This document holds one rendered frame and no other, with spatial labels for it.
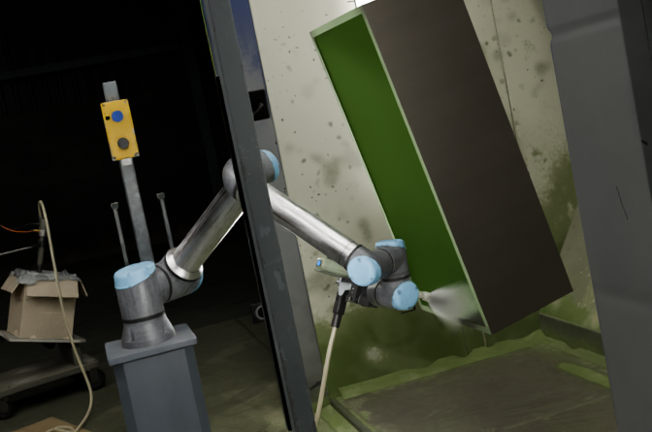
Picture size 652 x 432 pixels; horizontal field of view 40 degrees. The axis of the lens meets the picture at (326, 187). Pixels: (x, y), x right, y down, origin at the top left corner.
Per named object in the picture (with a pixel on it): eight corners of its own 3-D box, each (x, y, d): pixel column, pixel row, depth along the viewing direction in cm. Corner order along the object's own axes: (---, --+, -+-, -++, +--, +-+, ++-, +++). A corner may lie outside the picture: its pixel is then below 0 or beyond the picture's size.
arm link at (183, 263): (136, 281, 330) (237, 143, 292) (168, 269, 344) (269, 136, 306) (159, 313, 326) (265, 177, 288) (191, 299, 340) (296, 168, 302)
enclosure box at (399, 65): (492, 272, 371) (386, 1, 355) (573, 290, 314) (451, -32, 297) (421, 309, 362) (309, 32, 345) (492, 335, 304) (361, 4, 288)
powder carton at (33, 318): (-8, 329, 537) (-1, 263, 540) (65, 331, 558) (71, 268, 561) (9, 339, 490) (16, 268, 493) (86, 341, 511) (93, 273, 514)
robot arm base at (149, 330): (123, 352, 306) (117, 324, 305) (120, 342, 324) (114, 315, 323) (178, 339, 311) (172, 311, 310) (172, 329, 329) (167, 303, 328)
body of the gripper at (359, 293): (342, 300, 294) (364, 304, 284) (349, 275, 295) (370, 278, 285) (361, 306, 298) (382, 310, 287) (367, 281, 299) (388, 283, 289)
